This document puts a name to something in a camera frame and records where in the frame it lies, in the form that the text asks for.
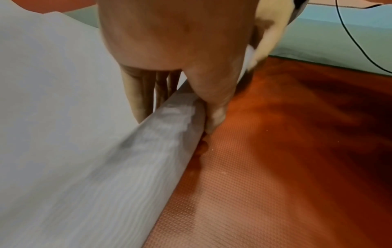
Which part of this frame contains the person's right hand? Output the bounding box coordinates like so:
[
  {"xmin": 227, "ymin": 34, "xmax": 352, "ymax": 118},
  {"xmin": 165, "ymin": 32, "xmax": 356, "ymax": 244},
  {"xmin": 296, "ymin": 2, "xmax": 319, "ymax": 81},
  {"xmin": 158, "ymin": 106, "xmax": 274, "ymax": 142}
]
[{"xmin": 247, "ymin": 0, "xmax": 295, "ymax": 72}]

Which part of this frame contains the green yoga mat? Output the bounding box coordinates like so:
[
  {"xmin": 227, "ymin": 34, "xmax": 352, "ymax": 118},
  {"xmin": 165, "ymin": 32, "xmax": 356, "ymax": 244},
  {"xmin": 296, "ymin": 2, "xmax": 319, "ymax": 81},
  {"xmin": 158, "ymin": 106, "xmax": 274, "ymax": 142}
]
[{"xmin": 62, "ymin": 3, "xmax": 392, "ymax": 77}]

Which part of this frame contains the lilac yoga mat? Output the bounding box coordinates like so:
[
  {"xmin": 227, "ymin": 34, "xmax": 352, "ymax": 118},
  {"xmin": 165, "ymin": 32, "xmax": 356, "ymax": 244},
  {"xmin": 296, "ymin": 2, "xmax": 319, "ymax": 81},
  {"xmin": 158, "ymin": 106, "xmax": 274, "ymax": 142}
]
[{"xmin": 0, "ymin": 0, "xmax": 256, "ymax": 248}]

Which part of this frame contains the person's left hand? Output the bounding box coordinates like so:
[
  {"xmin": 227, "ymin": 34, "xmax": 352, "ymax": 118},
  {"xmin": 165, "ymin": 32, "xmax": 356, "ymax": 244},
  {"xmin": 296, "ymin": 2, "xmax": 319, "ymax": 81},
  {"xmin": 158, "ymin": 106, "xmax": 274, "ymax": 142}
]
[{"xmin": 96, "ymin": 0, "xmax": 258, "ymax": 135}]

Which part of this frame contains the black cable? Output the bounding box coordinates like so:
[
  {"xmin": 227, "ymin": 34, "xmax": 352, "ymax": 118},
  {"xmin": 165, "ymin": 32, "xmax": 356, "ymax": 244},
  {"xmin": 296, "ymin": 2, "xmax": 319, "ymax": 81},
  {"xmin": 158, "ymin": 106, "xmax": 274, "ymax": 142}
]
[{"xmin": 334, "ymin": 0, "xmax": 392, "ymax": 74}]

